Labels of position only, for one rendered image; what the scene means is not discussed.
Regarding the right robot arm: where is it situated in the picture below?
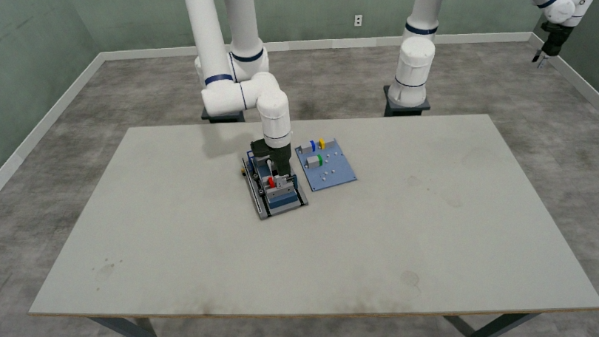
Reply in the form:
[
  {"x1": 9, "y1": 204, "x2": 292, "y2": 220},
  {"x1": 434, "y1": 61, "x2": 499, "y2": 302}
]
[{"x1": 185, "y1": 0, "x2": 291, "y2": 140}]

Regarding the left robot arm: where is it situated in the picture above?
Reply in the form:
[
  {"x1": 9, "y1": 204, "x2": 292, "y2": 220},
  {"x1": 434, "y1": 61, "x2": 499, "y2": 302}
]
[{"x1": 388, "y1": 0, "x2": 592, "y2": 107}]

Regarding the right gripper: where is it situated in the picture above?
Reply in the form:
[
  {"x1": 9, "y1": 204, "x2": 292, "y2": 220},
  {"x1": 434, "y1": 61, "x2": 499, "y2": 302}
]
[{"x1": 250, "y1": 131, "x2": 293, "y2": 188}]

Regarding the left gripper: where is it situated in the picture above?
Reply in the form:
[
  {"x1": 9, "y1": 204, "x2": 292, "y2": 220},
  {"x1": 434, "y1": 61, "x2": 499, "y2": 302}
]
[{"x1": 532, "y1": 17, "x2": 582, "y2": 69}]

